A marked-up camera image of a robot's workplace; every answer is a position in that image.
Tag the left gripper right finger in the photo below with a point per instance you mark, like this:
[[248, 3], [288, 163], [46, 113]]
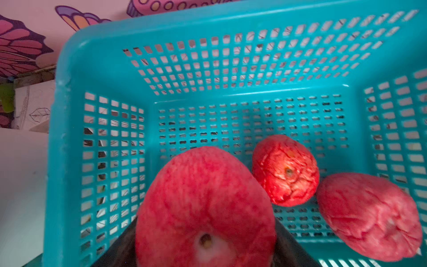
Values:
[[288, 252]]

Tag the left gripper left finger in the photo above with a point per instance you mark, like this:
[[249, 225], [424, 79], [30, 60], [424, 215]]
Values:
[[122, 252]]

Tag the netted apple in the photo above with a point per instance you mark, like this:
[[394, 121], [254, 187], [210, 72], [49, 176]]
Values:
[[371, 215], [205, 209]]

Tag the left teal plastic basket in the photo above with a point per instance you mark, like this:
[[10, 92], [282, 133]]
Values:
[[348, 79]]

